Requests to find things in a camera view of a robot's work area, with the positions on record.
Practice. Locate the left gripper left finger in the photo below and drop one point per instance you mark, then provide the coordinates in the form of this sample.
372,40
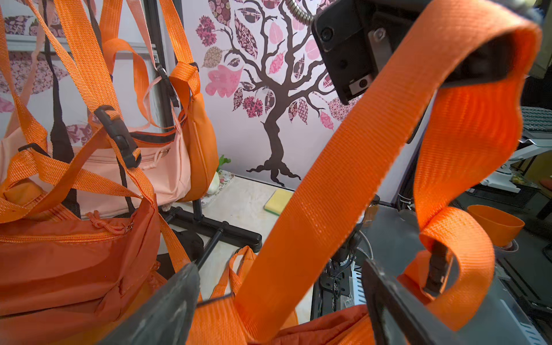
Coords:
167,317

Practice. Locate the black sling bag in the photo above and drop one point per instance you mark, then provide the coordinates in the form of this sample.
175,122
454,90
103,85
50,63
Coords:
62,148

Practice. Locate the dark orange backpack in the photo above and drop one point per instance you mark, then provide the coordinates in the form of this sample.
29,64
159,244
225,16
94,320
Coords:
70,279

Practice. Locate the salmon pink sling bag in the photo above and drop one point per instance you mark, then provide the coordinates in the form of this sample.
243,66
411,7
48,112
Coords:
87,67

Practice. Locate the bright orange sling bag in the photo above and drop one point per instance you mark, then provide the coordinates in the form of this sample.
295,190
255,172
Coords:
180,163

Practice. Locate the black clothes rack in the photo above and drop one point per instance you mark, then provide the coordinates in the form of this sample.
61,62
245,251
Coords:
207,228

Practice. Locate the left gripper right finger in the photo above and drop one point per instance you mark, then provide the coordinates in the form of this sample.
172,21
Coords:
391,307

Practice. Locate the white toy radish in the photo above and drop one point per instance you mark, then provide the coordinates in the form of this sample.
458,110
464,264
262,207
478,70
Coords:
215,184

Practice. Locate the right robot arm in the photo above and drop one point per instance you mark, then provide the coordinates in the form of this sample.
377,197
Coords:
357,38

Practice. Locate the yellow sponge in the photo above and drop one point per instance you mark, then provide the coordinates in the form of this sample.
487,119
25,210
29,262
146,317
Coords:
278,201

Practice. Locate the orange bowl outside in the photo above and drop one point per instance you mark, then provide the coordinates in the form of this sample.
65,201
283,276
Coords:
501,227

